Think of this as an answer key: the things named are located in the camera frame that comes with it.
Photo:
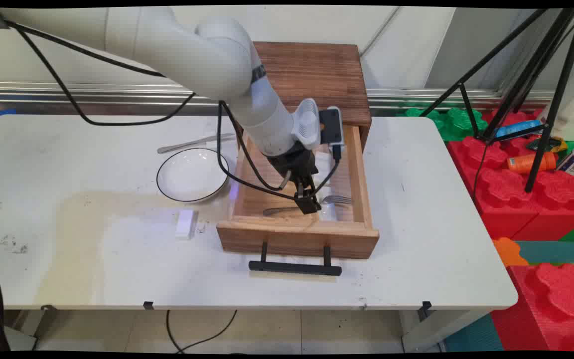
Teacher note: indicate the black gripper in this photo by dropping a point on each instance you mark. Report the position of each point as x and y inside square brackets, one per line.
[294, 164]

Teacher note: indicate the silver metal fork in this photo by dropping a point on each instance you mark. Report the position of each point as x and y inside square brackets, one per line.
[339, 200]

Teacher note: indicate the silver table knife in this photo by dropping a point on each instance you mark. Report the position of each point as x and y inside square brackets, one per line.
[182, 145]

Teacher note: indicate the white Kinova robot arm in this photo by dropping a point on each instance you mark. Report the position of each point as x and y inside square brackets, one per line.
[207, 55]

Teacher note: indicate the light wooden drawer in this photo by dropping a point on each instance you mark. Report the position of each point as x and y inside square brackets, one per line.
[297, 237]

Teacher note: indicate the dark brown wooden cabinet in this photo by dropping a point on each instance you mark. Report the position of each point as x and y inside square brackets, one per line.
[312, 75]

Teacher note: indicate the white bowl black rim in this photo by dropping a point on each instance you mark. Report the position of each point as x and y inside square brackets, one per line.
[190, 174]

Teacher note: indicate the green foam block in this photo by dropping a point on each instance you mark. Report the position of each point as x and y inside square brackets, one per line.
[454, 124]

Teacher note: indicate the white table leg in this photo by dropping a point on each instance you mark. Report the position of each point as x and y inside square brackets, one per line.
[436, 331]

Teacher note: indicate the orange foam block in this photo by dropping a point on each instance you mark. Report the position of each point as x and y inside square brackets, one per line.
[508, 252]

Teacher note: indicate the large red foam block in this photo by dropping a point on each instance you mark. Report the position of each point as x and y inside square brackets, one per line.
[516, 199]

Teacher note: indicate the blue flat packet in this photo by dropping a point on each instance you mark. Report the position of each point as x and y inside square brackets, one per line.
[518, 128]

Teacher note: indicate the orange plastic bottle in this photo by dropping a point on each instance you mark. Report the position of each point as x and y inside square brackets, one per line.
[531, 162]

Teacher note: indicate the teal foam mat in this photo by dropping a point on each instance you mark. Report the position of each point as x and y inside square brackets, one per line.
[553, 252]

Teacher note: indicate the yellow black snack packet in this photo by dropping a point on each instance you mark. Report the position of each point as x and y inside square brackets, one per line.
[556, 144]

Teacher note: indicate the small red foam block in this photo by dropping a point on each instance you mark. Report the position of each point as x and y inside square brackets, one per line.
[556, 309]

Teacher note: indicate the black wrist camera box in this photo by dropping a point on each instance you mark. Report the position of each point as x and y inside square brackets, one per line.
[330, 127]

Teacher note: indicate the white ribbed camera mount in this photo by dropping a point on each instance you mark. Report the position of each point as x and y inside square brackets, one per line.
[306, 122]

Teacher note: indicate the black camera tripod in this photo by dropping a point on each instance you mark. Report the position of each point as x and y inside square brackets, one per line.
[548, 99]

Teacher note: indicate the aluminium wall rail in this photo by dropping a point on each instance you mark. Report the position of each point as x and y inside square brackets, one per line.
[68, 92]

